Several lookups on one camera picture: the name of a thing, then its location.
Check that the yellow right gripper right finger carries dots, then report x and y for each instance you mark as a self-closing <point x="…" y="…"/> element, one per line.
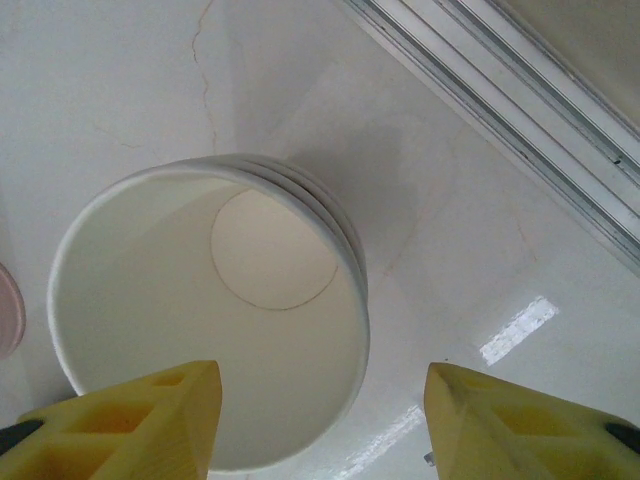
<point x="525" y="440"/>

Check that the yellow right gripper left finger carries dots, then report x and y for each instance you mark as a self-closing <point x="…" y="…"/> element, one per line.
<point x="125" y="430"/>

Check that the pink straw holder cup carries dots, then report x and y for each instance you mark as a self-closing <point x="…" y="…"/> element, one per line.
<point x="10" y="310"/>

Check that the aluminium table edge rail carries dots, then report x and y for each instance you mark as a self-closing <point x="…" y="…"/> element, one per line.
<point x="500" y="100"/>

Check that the brown paper coffee cup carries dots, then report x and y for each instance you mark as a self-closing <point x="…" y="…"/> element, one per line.
<point x="340" y="216"/>
<point x="328" y="215"/>
<point x="175" y="280"/>
<point x="317" y="215"/>

